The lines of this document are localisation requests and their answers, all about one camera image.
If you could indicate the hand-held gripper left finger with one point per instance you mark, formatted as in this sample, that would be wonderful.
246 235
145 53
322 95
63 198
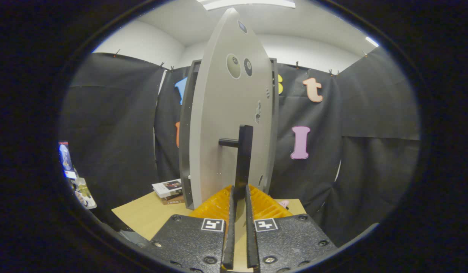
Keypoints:
231 227

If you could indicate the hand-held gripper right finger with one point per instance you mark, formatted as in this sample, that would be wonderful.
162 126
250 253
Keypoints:
250 227

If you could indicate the grey shoe cabinet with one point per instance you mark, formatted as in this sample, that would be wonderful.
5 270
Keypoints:
185 151

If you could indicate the grey shoe cabinet door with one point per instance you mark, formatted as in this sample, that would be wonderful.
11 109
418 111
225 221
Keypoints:
215 125

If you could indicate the brown book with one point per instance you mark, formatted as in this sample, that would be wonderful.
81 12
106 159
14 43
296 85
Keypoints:
173 201

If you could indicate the black backdrop cloth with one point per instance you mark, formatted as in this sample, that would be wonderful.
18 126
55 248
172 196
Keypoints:
370 151

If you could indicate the colourful clutter pile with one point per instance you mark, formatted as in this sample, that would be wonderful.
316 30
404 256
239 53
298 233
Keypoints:
73 178

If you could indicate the small ceiling light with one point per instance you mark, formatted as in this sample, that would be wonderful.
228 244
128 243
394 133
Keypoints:
371 41

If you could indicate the long ceiling light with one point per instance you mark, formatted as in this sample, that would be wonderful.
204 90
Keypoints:
245 3

